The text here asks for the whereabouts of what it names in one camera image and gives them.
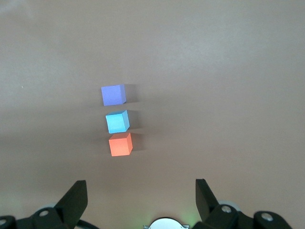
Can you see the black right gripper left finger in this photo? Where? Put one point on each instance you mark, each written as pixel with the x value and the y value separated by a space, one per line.
pixel 71 202

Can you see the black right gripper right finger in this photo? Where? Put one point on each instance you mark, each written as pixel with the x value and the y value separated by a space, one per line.
pixel 206 202

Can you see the brown table cloth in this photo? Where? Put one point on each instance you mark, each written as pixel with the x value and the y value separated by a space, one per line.
pixel 214 95

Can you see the purple foam block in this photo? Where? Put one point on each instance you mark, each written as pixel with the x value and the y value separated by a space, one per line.
pixel 112 95

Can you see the orange foam block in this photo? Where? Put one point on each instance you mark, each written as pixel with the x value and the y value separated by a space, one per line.
pixel 119 145

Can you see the light blue foam block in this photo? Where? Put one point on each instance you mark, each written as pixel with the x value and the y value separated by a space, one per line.
pixel 116 122

